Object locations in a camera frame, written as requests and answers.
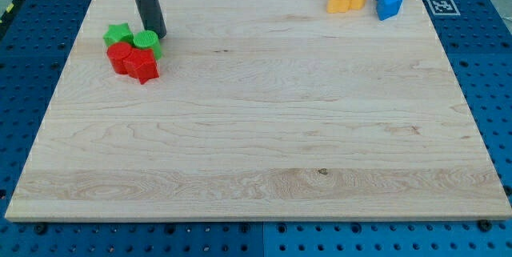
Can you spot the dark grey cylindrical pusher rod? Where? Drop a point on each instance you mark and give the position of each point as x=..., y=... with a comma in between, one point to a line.
x=151, y=15

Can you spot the black bolt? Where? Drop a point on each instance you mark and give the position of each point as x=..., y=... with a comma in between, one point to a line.
x=484, y=225
x=40, y=228

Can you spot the black bolt right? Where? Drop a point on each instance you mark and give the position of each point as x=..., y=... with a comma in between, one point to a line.
x=484, y=225

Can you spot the yellow black hazard tape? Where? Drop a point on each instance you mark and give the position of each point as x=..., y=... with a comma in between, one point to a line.
x=11, y=10

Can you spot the white fiducial marker tag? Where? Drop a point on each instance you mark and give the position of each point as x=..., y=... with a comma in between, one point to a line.
x=443, y=7

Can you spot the black bolt left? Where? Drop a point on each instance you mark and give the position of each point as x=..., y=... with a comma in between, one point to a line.
x=40, y=228

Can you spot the yellow heart block front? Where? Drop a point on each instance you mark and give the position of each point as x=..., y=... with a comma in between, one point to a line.
x=338, y=6

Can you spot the light wooden board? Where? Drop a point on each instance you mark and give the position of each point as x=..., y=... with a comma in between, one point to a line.
x=263, y=110

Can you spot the green cylinder block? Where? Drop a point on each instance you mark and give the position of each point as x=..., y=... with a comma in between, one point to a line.
x=148, y=39

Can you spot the green star block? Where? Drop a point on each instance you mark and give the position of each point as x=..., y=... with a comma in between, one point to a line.
x=118, y=33

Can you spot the red cylinder block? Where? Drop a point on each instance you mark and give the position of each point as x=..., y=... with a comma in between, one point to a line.
x=117, y=53

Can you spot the red star block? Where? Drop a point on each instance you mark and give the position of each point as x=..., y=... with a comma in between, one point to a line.
x=141, y=64

